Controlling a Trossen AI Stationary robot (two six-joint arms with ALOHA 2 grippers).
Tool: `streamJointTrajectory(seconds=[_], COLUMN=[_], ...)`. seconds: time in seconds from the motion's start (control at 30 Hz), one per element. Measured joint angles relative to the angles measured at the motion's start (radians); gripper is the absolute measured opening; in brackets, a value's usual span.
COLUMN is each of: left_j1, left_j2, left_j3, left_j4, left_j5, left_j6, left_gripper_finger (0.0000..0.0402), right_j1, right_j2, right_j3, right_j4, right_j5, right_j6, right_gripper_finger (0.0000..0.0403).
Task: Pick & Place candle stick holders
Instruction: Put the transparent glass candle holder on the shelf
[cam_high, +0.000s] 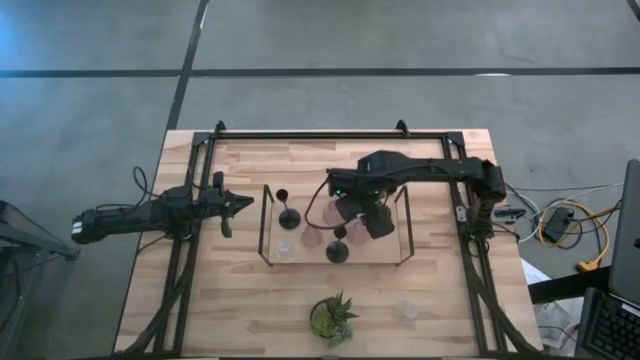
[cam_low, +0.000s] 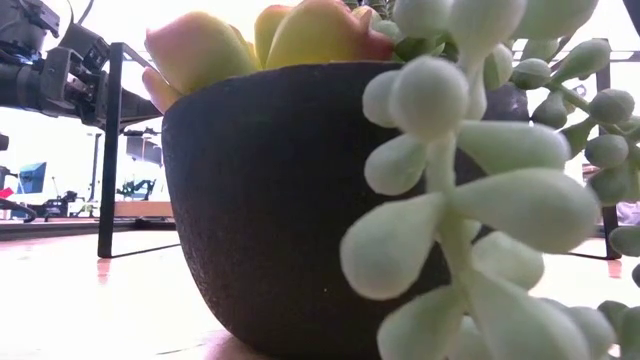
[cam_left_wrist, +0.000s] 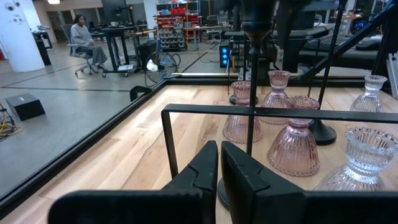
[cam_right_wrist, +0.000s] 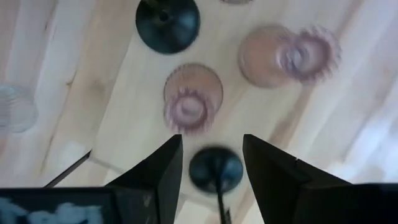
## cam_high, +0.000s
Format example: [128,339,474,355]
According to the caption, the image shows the black power adapter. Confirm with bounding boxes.
[542,206,576,245]

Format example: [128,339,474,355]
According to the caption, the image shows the dark right arm cable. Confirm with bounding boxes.
[303,178,351,232]

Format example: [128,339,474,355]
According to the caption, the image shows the dark textured plant pot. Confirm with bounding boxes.
[257,183,416,267]

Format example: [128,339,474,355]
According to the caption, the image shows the white papers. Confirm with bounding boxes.
[519,258,579,351]

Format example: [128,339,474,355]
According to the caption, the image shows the black keyboard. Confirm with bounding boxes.
[574,287,640,360]

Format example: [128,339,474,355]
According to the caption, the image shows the dark wine glass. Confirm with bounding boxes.
[325,224,351,265]
[274,188,303,231]

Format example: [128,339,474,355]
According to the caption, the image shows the succulent plant in dark pot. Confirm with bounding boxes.
[308,291,360,350]

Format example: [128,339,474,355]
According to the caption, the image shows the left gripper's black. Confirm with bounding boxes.
[198,171,256,239]

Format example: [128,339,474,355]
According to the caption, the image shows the small black device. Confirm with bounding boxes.
[492,206,529,225]

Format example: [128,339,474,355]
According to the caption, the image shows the large computer monitor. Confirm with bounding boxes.
[607,158,640,307]

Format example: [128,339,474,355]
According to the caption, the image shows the pink ribbed glass candle holder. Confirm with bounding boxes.
[300,225,325,250]
[345,219,371,247]

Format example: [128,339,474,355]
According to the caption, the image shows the black cable bundle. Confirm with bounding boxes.
[122,234,197,355]
[462,234,544,355]

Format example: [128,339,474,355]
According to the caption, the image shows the clear ribbed glass candle holder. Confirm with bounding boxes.
[391,298,420,324]
[272,238,297,262]

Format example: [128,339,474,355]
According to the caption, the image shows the black metal stand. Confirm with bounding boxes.
[0,199,81,360]

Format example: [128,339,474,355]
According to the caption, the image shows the yellow extension cable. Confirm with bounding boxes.
[537,198,612,275]

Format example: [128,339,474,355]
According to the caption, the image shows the black aluminium rig frame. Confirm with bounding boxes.
[113,118,545,359]

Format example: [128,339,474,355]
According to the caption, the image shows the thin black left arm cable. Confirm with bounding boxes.
[132,166,162,201]

